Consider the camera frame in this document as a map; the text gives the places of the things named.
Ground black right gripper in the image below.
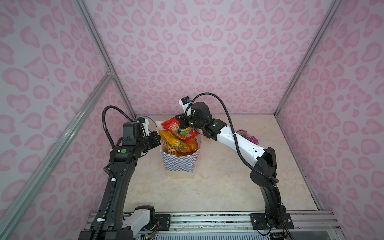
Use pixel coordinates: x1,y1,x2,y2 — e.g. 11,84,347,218
173,110,206,129

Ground red fruit candy bag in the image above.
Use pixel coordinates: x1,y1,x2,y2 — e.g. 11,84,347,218
161,117,198,142

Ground yellow fruit candy bag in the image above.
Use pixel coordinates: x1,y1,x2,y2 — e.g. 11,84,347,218
159,130,191,153

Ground checkered paper bag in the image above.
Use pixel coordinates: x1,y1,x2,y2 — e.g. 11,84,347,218
152,121,202,180

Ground purple grape candy bag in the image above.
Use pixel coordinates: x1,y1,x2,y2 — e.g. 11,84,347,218
236,129,259,145

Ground tan paper snack bag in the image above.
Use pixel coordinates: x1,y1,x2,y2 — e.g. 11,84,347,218
164,144,178,156

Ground orange corn snack bag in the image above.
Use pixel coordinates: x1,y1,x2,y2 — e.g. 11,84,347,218
186,139,199,152

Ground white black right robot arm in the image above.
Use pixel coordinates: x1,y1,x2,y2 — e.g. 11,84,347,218
175,97,294,231

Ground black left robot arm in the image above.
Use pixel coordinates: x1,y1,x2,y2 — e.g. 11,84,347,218
79,131,161,240

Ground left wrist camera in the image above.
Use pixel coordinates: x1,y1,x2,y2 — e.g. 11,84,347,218
123,117,150,140

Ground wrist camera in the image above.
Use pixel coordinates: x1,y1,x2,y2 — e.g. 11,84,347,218
179,96,192,116
123,117,150,140

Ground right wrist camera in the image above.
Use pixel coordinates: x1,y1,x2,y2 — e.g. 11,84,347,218
179,96,192,116

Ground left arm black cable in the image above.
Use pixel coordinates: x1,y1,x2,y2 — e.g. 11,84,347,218
92,105,133,240

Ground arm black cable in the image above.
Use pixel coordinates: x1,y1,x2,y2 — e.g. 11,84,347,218
92,105,133,240
185,92,296,240

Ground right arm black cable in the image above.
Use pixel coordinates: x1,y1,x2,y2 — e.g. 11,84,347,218
185,92,296,240

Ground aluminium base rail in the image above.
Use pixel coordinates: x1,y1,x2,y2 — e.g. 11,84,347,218
79,206,345,240

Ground aluminium frame post left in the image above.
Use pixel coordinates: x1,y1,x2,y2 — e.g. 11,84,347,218
73,0,137,118

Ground aluminium frame post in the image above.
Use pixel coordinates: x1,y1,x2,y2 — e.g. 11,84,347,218
73,0,137,118
274,0,344,118

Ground aluminium diagonal frame bar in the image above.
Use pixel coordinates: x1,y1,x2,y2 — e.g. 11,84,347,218
1,71,114,240

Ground aluminium frame post right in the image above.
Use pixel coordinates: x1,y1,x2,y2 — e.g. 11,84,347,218
274,0,344,118

